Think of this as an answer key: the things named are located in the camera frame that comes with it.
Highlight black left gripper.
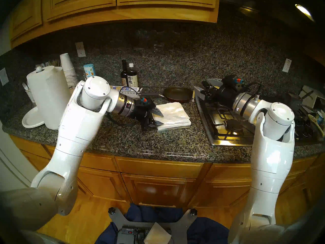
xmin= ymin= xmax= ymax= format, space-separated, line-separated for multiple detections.
xmin=131 ymin=106 xmax=164 ymax=131

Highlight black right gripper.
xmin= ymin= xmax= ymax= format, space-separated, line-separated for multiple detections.
xmin=193 ymin=78 xmax=238 ymax=106

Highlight white napkin stack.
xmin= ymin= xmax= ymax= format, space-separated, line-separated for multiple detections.
xmin=152 ymin=102 xmax=191 ymax=131

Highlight white folded napkin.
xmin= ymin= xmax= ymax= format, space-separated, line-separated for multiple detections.
xmin=143 ymin=222 xmax=172 ymax=244

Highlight red frying pan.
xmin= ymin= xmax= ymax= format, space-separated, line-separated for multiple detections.
xmin=137 ymin=87 xmax=193 ymax=103

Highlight white capped sauce bottle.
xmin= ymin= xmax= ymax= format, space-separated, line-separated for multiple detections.
xmin=126 ymin=63 xmax=139 ymax=87

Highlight steel gas stove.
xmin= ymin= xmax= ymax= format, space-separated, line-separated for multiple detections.
xmin=193 ymin=90 xmax=313 ymax=147

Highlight dark glass bottle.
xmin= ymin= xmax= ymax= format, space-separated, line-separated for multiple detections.
xmin=121 ymin=59 xmax=128 ymax=86

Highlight wooden base cabinets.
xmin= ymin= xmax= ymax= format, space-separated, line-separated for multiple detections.
xmin=9 ymin=134 xmax=323 ymax=221

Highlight leaf print cylinder container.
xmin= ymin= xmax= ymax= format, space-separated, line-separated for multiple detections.
xmin=83 ymin=64 xmax=96 ymax=77

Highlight dark saucepan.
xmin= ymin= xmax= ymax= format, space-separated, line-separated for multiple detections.
xmin=288 ymin=92 xmax=305 ymax=112

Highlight dark range hood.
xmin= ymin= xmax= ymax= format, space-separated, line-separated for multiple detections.
xmin=220 ymin=0 xmax=325 ymax=43

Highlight white paper cup stack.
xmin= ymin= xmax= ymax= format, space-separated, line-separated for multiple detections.
xmin=60 ymin=53 xmax=79 ymax=88

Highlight white paper towel roll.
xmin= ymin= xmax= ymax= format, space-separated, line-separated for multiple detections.
xmin=26 ymin=66 xmax=74 ymax=131

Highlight wooden spoon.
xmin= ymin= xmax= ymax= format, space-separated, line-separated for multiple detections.
xmin=308 ymin=114 xmax=325 ymax=137

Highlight grey power strip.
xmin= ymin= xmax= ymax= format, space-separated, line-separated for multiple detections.
xmin=117 ymin=227 xmax=150 ymax=244

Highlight dark blue cloth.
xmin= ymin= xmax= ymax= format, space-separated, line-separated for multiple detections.
xmin=94 ymin=203 xmax=231 ymax=244

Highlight white paper plate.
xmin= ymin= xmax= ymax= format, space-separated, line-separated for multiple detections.
xmin=22 ymin=106 xmax=46 ymax=129

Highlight white door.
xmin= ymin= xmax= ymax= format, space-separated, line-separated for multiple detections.
xmin=0 ymin=120 xmax=41 ymax=189

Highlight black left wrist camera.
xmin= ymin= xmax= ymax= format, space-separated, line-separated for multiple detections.
xmin=136 ymin=97 xmax=155 ymax=109

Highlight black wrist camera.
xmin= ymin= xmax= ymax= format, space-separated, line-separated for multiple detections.
xmin=222 ymin=75 xmax=244 ymax=90
xmin=136 ymin=97 xmax=155 ymax=109

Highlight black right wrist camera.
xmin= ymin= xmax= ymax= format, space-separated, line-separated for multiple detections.
xmin=222 ymin=75 xmax=244 ymax=90

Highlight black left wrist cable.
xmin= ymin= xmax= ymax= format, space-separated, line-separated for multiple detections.
xmin=106 ymin=113 xmax=139 ymax=127

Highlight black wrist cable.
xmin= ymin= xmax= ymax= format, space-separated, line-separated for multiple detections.
xmin=106 ymin=113 xmax=139 ymax=127
xmin=244 ymin=83 xmax=262 ymax=95

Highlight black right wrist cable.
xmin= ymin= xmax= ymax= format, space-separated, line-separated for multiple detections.
xmin=244 ymin=83 xmax=262 ymax=95

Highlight grey robot base frame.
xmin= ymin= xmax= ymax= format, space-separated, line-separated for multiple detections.
xmin=108 ymin=207 xmax=198 ymax=244

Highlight wooden wall cabinet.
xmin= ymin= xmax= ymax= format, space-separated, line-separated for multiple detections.
xmin=10 ymin=0 xmax=220 ymax=49

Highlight white light switch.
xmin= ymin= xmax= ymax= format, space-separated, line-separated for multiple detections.
xmin=0 ymin=68 xmax=9 ymax=86

